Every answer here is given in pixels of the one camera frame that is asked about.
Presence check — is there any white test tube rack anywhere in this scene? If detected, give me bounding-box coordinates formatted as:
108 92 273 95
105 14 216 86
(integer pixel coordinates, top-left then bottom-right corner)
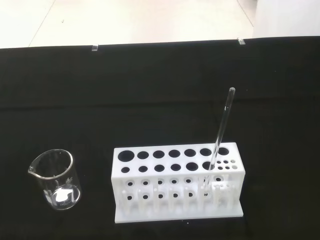
109 142 245 224

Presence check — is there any black bench cloth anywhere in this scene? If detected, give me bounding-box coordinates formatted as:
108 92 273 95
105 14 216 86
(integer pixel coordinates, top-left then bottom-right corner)
0 36 320 240

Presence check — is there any clear glass beaker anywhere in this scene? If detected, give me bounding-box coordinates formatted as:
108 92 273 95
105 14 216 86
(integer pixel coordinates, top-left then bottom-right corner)
27 148 83 212

